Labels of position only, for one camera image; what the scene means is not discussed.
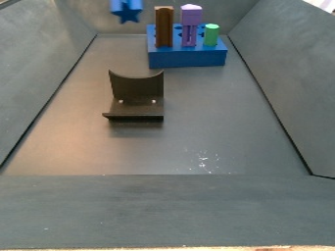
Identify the blue star peg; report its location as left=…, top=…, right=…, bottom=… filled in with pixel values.
left=109, top=0, right=143, bottom=24

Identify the black curved fixture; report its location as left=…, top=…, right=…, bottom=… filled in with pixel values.
left=101, top=71, right=164, bottom=122

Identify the blue shape-sorter block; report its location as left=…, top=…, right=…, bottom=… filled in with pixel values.
left=147, top=24, right=228, bottom=69

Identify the green hexagonal peg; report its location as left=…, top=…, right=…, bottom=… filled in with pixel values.
left=204, top=24, right=220, bottom=46

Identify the brown notched peg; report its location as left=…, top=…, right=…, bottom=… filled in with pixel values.
left=155, top=6, right=173, bottom=48

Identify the purple pentagon peg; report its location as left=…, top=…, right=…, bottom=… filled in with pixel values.
left=180, top=4, right=203, bottom=47

